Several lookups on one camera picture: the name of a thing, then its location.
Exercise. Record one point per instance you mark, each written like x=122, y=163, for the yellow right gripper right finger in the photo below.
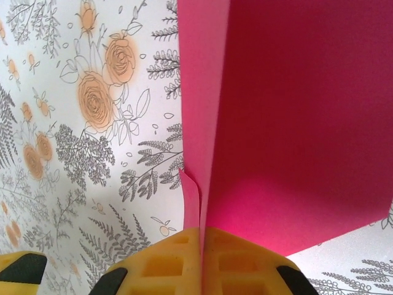
x=245, y=270

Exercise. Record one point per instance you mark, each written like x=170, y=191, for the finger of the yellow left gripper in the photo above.
x=18, y=273

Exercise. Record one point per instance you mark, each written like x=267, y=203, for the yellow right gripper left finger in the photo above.
x=162, y=267

